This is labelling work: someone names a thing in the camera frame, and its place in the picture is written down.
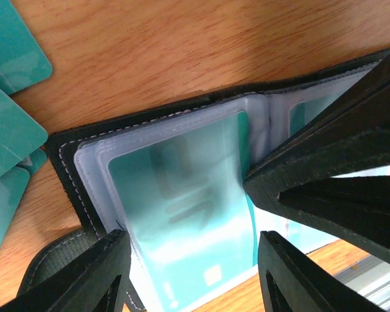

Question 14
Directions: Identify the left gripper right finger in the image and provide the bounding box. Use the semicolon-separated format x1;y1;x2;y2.
258;231;382;311

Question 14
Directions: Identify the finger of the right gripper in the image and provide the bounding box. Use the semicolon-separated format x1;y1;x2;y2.
244;54;390;264

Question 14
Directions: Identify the aluminium rail frame front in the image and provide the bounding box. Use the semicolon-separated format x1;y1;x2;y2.
334;255;390;311

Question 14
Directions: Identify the black leather card holder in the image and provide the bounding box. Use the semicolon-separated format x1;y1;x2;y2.
3;49;390;311

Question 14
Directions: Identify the teal VIP card bottom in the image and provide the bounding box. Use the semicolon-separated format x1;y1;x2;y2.
289;97;332;136

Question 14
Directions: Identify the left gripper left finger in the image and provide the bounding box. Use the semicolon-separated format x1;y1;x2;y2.
0;229;131;311

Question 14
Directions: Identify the teal card small lower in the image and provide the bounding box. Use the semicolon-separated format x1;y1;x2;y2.
0;89;47;177

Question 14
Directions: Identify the teal card long centre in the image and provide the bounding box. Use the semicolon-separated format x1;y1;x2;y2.
0;1;53;95

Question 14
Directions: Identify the teal vip card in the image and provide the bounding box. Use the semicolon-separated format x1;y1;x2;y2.
289;97;332;136
108;111;257;311

